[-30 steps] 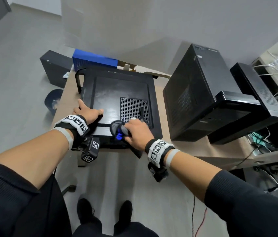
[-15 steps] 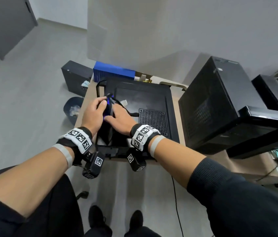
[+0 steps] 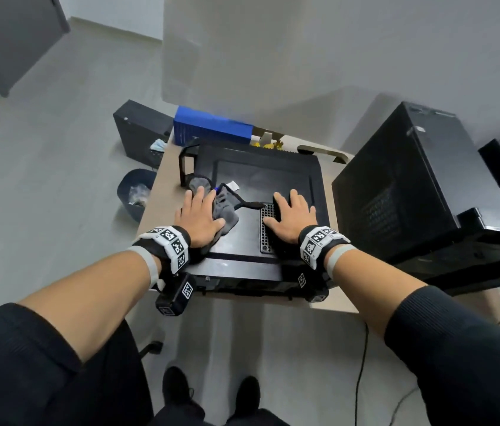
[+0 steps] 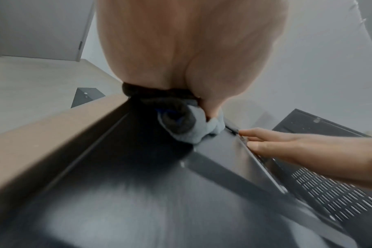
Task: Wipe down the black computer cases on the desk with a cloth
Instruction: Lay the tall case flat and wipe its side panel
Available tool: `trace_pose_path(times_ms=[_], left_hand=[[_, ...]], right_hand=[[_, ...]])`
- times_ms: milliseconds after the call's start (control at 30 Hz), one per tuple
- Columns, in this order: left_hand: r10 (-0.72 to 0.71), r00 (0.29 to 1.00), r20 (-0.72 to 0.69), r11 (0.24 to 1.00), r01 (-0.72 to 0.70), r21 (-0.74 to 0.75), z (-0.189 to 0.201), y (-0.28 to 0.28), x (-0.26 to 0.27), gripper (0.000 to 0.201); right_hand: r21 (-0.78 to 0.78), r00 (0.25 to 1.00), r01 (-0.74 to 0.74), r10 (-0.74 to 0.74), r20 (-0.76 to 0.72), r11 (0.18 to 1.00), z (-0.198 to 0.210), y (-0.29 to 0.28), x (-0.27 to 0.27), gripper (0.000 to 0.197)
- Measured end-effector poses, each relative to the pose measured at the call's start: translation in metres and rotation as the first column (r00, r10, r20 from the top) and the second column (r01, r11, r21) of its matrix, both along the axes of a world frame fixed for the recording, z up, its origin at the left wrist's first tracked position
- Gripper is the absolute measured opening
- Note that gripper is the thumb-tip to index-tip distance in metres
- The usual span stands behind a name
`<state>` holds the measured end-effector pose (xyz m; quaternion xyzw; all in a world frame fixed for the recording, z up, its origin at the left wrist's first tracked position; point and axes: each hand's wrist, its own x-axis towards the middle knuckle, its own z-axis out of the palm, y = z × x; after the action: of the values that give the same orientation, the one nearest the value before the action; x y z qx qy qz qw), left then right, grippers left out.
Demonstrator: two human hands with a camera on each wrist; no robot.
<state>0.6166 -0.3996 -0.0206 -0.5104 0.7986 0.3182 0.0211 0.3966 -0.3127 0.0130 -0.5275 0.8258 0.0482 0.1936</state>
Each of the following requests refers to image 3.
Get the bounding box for white wrist strap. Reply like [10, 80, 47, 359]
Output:
[325, 243, 358, 280]
[126, 246, 161, 289]

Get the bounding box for wrist marker band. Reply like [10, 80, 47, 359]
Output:
[132, 225, 192, 278]
[297, 224, 352, 271]

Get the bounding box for black office chair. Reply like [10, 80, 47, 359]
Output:
[0, 305, 164, 426]

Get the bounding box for person's right forearm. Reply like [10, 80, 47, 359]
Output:
[332, 248, 500, 426]

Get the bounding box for person's left shoe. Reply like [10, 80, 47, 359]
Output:
[162, 366, 196, 406]

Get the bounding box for person's shoe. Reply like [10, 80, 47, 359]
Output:
[235, 376, 262, 418]
[162, 366, 196, 406]

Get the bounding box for white right wrist strap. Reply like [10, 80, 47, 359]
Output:
[325, 243, 358, 280]

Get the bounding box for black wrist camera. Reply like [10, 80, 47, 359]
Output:
[155, 272, 197, 317]
[294, 270, 330, 304]

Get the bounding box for right wrist marker band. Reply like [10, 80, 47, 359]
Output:
[297, 224, 352, 271]

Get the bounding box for dark blue waste bin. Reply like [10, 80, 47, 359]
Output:
[116, 168, 158, 224]

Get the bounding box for person's legs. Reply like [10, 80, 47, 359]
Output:
[148, 401, 291, 426]

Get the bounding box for person's right hand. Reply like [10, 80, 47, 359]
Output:
[262, 189, 319, 244]

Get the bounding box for person's left hand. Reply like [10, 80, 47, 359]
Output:
[173, 186, 226, 249]

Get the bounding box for grey cleaning cloth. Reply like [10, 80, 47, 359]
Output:
[187, 175, 267, 253]

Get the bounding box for small blue plastic box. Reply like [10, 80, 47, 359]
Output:
[173, 105, 254, 147]

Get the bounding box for black floor cable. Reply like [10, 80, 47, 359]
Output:
[354, 322, 370, 426]

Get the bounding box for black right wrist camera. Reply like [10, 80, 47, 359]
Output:
[294, 270, 330, 304]

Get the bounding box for black device with blue light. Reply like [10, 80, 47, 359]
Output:
[178, 137, 332, 300]

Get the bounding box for white left wrist strap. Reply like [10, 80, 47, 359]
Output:
[126, 246, 161, 289]

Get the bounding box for grey metal stand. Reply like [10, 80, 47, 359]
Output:
[252, 127, 286, 145]

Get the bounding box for black floor box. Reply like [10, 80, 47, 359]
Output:
[113, 99, 174, 169]

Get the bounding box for dark floor cable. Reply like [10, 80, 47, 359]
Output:
[387, 385, 419, 426]

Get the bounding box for left wrist marker band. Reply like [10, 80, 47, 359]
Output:
[132, 225, 192, 278]

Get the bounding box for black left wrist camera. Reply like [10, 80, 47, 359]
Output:
[155, 272, 197, 317]

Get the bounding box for person's left forearm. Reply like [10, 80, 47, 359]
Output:
[0, 250, 162, 426]

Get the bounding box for person's right shoe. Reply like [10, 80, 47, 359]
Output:
[235, 376, 262, 418]

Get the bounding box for black Lenovo tower case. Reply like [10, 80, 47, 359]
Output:
[332, 101, 500, 296]

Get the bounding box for grey door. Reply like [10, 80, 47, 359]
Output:
[0, 0, 71, 98]

